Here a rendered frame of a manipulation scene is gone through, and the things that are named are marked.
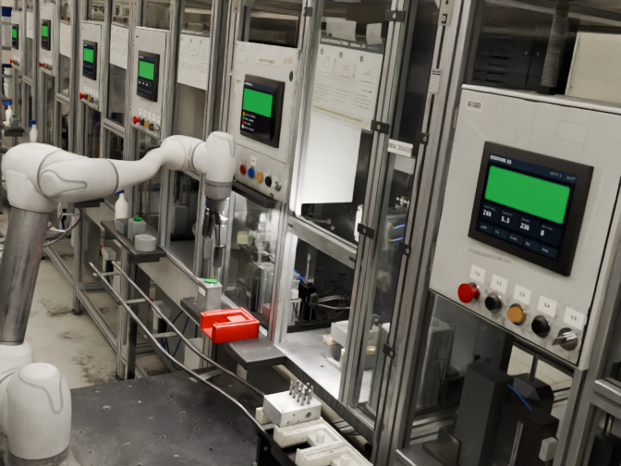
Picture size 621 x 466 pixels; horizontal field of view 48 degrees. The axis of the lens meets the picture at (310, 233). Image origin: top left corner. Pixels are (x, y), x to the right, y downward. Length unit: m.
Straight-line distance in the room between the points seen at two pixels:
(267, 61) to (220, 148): 0.31
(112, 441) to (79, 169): 0.80
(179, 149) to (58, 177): 0.58
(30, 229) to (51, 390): 0.43
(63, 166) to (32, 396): 0.59
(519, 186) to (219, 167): 1.15
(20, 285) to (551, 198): 1.39
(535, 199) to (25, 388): 1.32
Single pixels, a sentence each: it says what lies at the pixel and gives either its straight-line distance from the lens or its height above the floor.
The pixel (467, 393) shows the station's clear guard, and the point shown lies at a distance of 1.61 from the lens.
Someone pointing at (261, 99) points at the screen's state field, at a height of 1.67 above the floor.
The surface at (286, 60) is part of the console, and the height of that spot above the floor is 1.79.
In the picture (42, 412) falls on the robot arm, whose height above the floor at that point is 0.87.
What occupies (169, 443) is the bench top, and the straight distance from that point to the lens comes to 2.17.
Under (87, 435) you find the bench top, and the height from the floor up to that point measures 0.68.
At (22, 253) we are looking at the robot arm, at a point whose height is 1.22.
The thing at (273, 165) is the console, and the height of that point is 1.47.
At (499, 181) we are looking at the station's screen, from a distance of 1.41.
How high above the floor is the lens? 1.85
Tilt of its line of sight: 15 degrees down
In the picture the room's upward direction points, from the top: 7 degrees clockwise
